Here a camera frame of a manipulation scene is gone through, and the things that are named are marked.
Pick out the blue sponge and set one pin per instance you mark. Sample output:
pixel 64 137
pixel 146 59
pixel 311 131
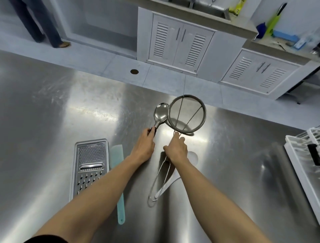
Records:
pixel 285 36

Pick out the white two-tier dish rack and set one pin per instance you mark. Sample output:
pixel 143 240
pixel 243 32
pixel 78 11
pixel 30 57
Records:
pixel 295 150

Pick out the steel grater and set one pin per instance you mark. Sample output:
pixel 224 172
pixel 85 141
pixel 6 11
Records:
pixel 90 155

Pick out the person's left hand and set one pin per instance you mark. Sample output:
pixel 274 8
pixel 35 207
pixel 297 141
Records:
pixel 143 147

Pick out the person's left forearm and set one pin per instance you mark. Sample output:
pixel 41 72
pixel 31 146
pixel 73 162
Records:
pixel 100 197

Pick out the white rice spoon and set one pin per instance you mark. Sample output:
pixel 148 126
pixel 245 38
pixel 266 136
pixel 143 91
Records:
pixel 192 157

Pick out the person's black left sleeve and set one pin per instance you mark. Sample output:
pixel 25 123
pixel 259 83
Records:
pixel 45 239

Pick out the white louvred cabinet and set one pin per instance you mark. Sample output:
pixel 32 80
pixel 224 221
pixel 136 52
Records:
pixel 250 67
pixel 225 55

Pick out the person's right forearm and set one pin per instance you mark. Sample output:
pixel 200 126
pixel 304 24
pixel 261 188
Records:
pixel 215 205

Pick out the steel double sink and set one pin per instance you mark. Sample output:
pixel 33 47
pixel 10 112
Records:
pixel 207 8

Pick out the grey kitchen counter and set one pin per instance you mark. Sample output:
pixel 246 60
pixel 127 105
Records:
pixel 240 27
pixel 275 51

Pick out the teal silicone spatula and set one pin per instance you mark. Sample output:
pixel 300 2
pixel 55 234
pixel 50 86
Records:
pixel 117 157

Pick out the person's right hand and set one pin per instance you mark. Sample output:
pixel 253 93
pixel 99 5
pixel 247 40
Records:
pixel 177 150

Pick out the yellow dish soap pouch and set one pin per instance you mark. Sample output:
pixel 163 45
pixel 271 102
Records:
pixel 236 8

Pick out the round floor drain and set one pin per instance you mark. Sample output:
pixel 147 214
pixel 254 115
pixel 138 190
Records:
pixel 134 71

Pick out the blue scrubber ball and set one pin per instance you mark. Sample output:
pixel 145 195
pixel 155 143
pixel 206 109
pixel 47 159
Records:
pixel 261 30

